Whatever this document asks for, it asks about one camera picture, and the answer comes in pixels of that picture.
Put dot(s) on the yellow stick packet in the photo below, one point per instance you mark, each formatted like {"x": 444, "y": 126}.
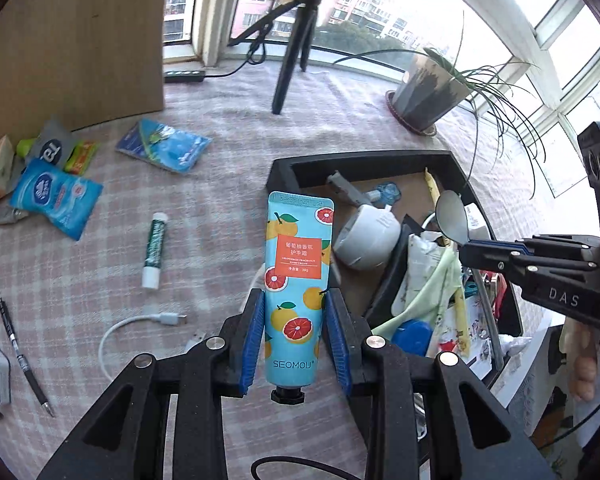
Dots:
{"x": 432, "y": 185}

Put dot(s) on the grey sachet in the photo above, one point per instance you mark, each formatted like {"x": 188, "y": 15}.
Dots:
{"x": 52, "y": 145}

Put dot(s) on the cardboard sheet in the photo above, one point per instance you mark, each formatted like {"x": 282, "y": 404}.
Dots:
{"x": 70, "y": 45}

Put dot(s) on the white crumpled packet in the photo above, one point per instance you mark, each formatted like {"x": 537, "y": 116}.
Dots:
{"x": 422, "y": 265}

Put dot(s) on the red envelope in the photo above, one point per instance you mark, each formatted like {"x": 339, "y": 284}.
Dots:
{"x": 497, "y": 292}

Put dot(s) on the blue card packet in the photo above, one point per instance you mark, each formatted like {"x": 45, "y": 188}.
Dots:
{"x": 170, "y": 147}

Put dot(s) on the lime green small tube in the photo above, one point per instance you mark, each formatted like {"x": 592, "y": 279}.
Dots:
{"x": 25, "y": 146}

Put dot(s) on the cartoon print packet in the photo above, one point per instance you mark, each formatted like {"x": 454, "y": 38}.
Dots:
{"x": 472, "y": 330}

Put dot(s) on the person's right hand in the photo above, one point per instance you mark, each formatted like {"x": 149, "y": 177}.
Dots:
{"x": 582, "y": 365}

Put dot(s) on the black power strip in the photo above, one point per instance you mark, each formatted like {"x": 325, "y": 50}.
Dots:
{"x": 182, "y": 76}

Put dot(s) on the yellow green candy packet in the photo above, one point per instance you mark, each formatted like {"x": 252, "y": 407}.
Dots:
{"x": 80, "y": 157}

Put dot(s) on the metal spoon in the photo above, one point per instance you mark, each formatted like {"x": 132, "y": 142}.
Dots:
{"x": 452, "y": 215}

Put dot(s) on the pink plaid cloth desktop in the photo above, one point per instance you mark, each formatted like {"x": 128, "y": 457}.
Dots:
{"x": 80, "y": 270}

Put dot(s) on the red plant saucer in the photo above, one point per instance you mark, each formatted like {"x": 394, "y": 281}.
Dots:
{"x": 405, "y": 122}

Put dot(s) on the black pen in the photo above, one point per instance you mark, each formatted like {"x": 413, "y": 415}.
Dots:
{"x": 22, "y": 355}

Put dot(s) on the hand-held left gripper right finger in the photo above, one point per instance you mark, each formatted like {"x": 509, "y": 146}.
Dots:
{"x": 336, "y": 345}

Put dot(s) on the grey glue tube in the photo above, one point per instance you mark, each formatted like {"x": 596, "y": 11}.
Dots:
{"x": 347, "y": 187}

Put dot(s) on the black tray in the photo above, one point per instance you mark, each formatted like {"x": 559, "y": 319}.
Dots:
{"x": 305, "y": 167}

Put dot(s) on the white round device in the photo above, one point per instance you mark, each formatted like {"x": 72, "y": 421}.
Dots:
{"x": 365, "y": 237}

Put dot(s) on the light green cloth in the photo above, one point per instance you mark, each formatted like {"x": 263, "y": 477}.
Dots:
{"x": 430, "y": 300}

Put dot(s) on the green white lip balm stick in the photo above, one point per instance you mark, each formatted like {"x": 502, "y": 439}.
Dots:
{"x": 155, "y": 250}

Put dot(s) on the blue round lid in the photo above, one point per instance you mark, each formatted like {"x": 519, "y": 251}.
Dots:
{"x": 412, "y": 337}

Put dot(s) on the black tripod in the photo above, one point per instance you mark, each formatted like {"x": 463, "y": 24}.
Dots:
{"x": 295, "y": 50}

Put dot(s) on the fruit print hand cream tube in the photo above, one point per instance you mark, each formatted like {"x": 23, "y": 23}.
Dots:
{"x": 295, "y": 280}

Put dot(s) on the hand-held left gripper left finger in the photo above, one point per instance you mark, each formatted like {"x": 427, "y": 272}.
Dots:
{"x": 252, "y": 345}

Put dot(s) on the blue wet wipes pack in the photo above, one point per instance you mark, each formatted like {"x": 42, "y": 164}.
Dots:
{"x": 55, "y": 197}

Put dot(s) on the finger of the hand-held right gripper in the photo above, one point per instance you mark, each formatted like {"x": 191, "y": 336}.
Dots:
{"x": 545, "y": 244}
{"x": 530, "y": 266}

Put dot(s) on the potted plant in grey pot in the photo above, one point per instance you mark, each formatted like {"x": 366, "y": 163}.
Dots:
{"x": 425, "y": 95}

